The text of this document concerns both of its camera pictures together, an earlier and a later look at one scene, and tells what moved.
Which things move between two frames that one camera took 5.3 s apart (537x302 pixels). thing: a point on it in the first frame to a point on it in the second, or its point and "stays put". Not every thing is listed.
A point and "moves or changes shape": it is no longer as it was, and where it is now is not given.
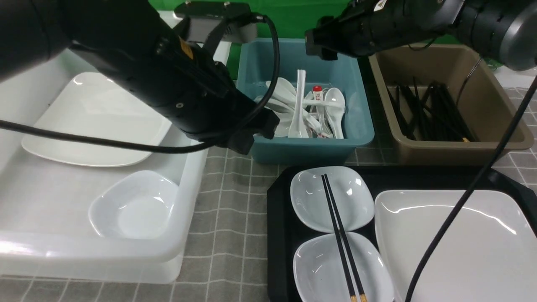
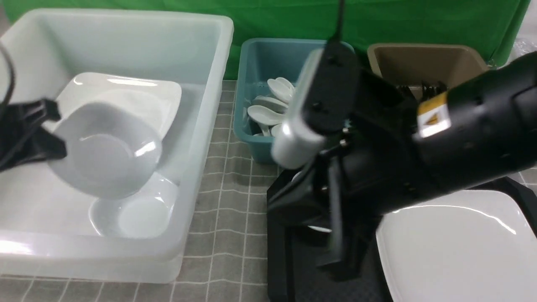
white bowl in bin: [139, 207] stays put
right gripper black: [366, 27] to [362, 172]
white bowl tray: [352, 190] moves or changes shape
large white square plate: [491, 256] stays put
